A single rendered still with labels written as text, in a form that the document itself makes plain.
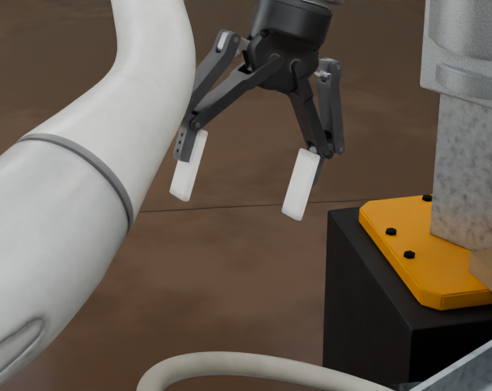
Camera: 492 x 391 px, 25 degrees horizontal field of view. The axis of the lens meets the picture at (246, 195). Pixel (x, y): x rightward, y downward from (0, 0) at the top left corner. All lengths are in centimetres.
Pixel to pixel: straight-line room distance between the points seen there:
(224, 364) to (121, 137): 73
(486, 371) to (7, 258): 107
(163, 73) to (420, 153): 438
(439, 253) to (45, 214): 200
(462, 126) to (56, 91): 365
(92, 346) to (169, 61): 294
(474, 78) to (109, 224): 178
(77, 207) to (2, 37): 620
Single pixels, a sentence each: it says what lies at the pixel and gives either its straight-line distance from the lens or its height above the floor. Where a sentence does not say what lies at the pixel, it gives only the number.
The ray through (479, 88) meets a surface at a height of 120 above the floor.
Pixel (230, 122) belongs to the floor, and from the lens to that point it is 548.
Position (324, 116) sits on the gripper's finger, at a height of 160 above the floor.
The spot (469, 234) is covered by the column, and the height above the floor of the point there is 82.
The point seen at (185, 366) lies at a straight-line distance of 140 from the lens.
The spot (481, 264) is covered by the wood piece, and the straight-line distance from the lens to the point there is 254.
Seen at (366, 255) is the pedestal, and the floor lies 74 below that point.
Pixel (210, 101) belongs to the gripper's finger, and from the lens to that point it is 108.
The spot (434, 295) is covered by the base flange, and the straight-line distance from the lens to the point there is 250.
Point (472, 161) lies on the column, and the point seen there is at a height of 100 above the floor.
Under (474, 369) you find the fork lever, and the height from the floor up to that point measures 113.
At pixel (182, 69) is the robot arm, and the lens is 85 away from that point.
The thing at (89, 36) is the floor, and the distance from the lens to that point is 684.
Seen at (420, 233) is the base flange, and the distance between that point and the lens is 274.
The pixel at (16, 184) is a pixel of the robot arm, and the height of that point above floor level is 173.
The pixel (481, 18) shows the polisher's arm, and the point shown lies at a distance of 240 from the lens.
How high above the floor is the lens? 202
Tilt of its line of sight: 25 degrees down
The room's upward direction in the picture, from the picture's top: straight up
